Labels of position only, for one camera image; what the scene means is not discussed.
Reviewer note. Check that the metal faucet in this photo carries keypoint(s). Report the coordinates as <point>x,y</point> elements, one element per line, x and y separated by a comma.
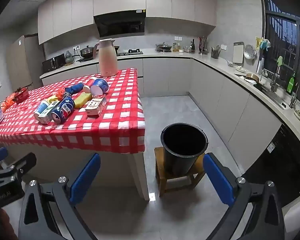
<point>273,82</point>

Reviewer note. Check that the white wall switch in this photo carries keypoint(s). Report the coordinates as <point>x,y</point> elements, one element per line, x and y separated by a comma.
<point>178,38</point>

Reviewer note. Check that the person's left hand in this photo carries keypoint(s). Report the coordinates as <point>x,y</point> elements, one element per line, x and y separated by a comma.
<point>6,223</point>

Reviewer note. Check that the white cutting board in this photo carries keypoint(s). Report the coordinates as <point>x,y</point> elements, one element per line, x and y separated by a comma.
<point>238,52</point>

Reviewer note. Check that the blue soda can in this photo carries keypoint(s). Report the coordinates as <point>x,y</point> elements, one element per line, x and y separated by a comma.
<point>63,110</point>

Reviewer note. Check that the plate with food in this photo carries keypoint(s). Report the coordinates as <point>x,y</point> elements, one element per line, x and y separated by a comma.
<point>299,114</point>

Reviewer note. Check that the wooden stool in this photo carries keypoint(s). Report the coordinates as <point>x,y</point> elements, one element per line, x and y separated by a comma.
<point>162,170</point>

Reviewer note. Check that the small patterned paper cup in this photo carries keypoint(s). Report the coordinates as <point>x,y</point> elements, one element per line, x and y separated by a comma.
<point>40,107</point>

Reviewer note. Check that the metal colander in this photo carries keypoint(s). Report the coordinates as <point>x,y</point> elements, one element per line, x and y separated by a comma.
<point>249,51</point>

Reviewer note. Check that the hanging cleaning cloths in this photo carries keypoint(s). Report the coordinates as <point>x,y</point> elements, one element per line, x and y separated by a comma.
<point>263,43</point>

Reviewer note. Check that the wok with glass lid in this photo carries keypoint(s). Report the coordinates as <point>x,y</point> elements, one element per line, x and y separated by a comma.
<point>163,47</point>

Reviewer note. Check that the golden bowl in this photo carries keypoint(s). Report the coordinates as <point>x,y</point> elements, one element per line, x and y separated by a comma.
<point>252,78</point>

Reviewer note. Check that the green bottle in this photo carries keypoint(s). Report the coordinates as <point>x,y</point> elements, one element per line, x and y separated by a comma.
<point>291,83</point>

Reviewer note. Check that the white cardboard box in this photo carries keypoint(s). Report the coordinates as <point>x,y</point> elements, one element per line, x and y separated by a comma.
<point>96,105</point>

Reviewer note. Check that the orange mesh bag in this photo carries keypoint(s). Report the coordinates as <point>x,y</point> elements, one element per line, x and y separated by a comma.
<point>7,102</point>

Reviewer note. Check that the glass jars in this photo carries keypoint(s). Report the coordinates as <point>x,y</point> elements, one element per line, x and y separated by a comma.
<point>186,49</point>

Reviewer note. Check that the steel sink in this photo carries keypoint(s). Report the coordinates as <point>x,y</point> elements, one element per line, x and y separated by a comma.
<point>275,96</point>

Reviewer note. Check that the black pot with lid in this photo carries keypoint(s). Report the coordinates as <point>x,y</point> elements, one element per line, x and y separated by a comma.
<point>87,52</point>

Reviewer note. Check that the blue cloth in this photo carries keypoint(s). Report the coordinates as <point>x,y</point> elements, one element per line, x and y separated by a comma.
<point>75,88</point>

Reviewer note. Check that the black range hood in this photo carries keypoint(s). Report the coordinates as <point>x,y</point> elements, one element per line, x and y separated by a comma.
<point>120,25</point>

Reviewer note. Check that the grey ceramic vase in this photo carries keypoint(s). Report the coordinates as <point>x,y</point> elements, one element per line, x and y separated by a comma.
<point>68,57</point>

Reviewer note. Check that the red checkered tablecloth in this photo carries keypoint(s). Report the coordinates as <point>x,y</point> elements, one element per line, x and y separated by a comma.
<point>120,120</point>

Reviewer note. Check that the red box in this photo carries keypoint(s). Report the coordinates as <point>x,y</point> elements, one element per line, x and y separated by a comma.
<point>21,96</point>

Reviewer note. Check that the red paper cup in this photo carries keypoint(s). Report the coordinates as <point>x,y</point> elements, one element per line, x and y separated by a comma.
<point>91,81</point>

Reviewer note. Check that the yellow sponge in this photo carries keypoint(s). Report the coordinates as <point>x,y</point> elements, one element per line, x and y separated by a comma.
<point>82,99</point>

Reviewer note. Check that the steel wool scrubber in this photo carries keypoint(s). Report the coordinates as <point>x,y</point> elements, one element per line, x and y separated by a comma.
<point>67,95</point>

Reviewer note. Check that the green white milk carton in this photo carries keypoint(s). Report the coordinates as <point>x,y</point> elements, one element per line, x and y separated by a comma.
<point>48,113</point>

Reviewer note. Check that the white paper roll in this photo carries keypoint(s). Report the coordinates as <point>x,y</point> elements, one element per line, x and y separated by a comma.
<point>260,65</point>

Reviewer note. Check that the pink thermos jug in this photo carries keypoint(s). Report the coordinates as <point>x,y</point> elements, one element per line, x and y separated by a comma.
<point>107,60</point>

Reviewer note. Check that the black gas stove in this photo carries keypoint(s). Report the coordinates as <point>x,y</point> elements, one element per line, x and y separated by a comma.
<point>132,52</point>

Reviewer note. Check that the small dish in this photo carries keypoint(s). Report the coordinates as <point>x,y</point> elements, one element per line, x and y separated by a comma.
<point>230,63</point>

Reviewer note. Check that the black microwave oven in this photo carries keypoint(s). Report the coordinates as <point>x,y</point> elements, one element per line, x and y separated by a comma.
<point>53,62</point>

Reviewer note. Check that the dark window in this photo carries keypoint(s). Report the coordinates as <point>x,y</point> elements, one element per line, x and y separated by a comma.
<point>285,35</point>

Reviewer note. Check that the blue paper cup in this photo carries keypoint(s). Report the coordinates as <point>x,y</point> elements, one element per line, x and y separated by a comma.
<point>101,85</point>

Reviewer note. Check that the black built-in dishwasher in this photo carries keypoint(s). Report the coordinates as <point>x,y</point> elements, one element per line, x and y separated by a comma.
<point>277,160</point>

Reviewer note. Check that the white plates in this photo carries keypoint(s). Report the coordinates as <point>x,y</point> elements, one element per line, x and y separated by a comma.
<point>240,68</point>

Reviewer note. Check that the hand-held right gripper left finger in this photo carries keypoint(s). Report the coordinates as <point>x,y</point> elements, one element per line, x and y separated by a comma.
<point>86,177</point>

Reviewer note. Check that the oil bottle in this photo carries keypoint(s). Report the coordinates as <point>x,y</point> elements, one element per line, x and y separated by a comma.
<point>176,47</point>

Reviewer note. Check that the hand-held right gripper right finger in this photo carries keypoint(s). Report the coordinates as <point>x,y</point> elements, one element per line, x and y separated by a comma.
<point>218,180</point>

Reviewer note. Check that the green cloth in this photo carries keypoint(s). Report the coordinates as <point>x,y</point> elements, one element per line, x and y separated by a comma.
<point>279,60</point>

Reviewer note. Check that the induction cooker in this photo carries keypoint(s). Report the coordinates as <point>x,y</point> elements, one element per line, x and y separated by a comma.
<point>85,59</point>

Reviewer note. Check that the dark glass bottle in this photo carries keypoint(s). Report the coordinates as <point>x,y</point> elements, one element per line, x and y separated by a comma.
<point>193,47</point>

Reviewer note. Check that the orange plastic bag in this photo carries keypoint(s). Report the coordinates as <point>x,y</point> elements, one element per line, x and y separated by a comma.
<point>61,92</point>

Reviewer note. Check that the grey base cabinets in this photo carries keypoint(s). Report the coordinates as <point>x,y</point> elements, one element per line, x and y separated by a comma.
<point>210,90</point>

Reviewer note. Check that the black bucket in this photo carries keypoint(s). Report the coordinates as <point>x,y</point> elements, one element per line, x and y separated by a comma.
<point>182,140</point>

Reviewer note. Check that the white wall socket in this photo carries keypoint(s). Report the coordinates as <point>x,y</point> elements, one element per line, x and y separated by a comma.
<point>223,47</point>
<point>77,48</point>

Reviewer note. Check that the kitchen tool rack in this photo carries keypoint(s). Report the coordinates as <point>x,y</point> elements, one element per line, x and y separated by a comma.
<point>203,46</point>

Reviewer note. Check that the dark utensil holder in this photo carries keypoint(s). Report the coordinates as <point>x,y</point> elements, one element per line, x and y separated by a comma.
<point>215,53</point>

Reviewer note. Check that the grey refrigerator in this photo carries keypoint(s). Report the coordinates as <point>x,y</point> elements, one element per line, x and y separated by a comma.
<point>22,60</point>

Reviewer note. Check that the grey wall cabinets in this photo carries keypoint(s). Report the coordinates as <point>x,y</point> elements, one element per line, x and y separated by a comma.
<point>72,10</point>

